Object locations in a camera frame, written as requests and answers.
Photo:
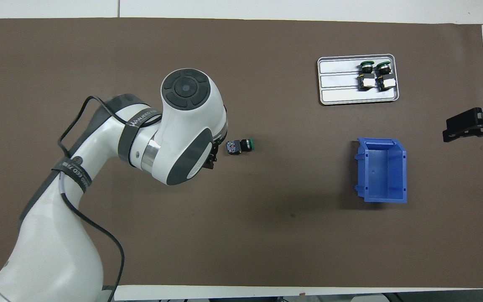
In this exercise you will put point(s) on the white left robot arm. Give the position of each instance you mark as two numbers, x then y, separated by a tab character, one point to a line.
57	235

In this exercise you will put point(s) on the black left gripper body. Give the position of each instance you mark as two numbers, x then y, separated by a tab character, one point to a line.
212	157

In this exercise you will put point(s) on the grey metal tray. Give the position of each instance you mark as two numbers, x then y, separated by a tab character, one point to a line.
338	84

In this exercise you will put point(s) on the blue plastic storage bin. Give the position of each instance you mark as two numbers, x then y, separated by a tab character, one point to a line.
386	172

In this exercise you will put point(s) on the brown paper table mat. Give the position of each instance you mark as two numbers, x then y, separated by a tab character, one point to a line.
266	218

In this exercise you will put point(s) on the green push button switch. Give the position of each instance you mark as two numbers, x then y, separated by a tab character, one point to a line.
385	77
239	146
366	77

